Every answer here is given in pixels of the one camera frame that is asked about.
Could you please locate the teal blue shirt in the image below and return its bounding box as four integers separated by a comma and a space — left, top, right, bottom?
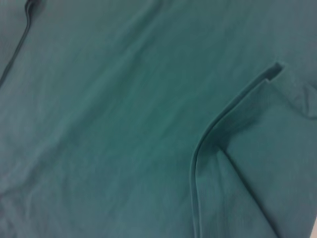
0, 0, 317, 238

